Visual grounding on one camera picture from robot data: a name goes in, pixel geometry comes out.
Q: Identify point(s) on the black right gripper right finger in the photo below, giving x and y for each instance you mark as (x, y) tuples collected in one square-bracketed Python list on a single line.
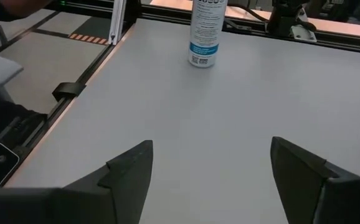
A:
[(317, 199)]

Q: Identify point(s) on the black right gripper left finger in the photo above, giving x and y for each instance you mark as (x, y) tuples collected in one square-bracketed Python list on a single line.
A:
[(105, 199)]

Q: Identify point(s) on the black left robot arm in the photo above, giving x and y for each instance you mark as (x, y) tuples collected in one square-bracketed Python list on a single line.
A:
[(284, 15)]

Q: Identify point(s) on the orange striped floor mat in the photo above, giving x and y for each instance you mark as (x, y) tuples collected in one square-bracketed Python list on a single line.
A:
[(88, 39)]

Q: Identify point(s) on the light wooden board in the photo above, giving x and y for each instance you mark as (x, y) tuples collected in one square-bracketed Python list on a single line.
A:
[(339, 29)]

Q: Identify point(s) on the white Celsius can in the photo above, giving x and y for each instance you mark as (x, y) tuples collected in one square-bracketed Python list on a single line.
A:
[(206, 31)]

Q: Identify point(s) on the aluminium table frame rail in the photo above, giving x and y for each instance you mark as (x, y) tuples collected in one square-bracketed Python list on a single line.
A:
[(117, 21)]

